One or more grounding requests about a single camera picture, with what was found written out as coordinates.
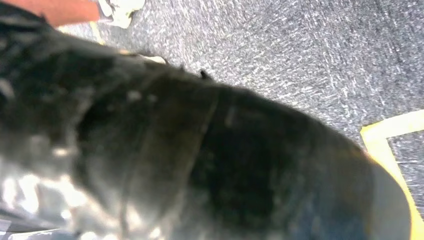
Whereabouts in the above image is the yellow floor tape marking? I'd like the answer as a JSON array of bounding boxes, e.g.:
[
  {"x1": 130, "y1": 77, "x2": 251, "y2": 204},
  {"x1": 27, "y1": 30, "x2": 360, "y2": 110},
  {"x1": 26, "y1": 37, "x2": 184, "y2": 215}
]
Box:
[{"x1": 360, "y1": 109, "x2": 424, "y2": 240}]

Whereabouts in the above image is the white crumpled scrap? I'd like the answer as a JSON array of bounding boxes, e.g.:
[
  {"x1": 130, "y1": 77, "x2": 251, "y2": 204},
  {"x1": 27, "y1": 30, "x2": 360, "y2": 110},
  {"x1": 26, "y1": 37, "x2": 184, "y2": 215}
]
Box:
[{"x1": 97, "y1": 0, "x2": 147, "y2": 30}]

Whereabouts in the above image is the long red barrier belt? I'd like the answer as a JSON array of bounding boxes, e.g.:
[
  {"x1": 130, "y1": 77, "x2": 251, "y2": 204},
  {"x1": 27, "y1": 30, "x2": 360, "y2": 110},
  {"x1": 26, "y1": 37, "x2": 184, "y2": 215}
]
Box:
[{"x1": 0, "y1": 0, "x2": 101, "y2": 28}]

